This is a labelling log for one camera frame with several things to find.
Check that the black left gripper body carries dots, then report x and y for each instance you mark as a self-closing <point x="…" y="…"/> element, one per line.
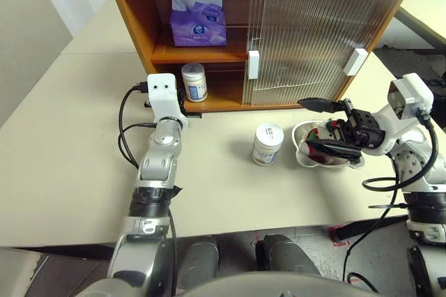
<point x="181" y="100"/>

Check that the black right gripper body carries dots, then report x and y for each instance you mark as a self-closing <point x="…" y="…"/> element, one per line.
<point x="362" y="128"/>

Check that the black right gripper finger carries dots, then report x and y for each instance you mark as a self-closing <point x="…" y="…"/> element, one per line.
<point x="320" y="104"/>
<point x="336" y="148"/>

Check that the white jar with blue label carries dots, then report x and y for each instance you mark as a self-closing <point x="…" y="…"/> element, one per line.
<point x="196" y="84"/>
<point x="267" y="147"/>

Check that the purple tissue pack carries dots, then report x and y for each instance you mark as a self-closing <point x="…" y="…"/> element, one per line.
<point x="198" y="28"/>

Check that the ribbed glass sliding door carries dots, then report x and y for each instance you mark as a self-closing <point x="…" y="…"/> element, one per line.
<point x="256" y="32"/>
<point x="380" y="25"/>

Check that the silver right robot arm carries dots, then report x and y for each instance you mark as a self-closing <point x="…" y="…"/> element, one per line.
<point x="418" y="168"/>

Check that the bear-shaped metal bowl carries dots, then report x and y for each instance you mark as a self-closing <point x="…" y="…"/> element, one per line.
<point x="299" y="136"/>

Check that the black metal table leg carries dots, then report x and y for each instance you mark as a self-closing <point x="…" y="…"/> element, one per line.
<point x="69" y="251"/>
<point x="369" y="229"/>

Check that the dark grey rounded shape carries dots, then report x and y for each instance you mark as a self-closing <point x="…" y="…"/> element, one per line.
<point x="200" y="262"/>
<point x="285" y="255"/>

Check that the light grey robot torso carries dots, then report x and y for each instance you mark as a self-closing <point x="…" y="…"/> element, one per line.
<point x="275" y="286"/>

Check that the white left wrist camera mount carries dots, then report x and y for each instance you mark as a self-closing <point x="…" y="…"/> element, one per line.
<point x="162" y="98"/>

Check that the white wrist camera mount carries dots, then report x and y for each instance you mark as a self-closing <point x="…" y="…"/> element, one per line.
<point x="414" y="95"/>
<point x="162" y="98"/>

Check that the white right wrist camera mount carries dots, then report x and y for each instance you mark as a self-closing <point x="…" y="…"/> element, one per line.
<point x="414" y="95"/>

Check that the beige table with black frame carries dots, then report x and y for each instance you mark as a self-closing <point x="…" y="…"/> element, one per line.
<point x="428" y="7"/>

